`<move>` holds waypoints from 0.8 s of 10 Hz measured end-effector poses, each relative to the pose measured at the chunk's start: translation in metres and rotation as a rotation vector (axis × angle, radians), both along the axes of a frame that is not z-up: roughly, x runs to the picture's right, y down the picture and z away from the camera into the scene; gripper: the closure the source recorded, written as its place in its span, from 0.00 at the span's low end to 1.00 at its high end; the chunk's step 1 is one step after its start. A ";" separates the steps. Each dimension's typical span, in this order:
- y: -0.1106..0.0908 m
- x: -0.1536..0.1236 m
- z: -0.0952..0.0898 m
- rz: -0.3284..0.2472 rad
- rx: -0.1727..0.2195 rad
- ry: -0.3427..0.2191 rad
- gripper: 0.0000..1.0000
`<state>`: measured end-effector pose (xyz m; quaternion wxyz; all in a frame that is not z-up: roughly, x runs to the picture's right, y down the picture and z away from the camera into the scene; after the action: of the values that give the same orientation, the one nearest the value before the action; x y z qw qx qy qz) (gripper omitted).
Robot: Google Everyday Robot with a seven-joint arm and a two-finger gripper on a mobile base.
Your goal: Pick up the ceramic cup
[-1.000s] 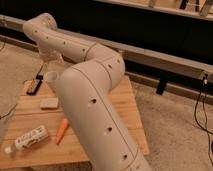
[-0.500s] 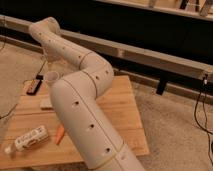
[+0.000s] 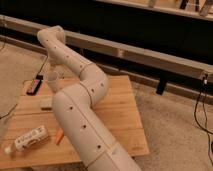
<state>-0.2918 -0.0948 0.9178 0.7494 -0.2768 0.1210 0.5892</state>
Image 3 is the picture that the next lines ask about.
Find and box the white ceramic cup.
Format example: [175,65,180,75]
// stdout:
[45,71,64,93]

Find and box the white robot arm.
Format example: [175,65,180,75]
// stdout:
[37,26,142,171]

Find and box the orange carrot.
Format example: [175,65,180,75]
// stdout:
[55,129,64,145]

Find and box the white labelled bottle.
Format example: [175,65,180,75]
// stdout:
[4,125,49,155]

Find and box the wooden low table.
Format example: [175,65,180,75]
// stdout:
[0,76,148,169]

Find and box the long wooden beam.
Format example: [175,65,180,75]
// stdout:
[0,14,213,101]

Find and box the black cable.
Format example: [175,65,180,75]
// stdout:
[0,54,49,120]
[193,74,213,158]

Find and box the black cable right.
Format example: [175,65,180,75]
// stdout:
[193,74,213,158]

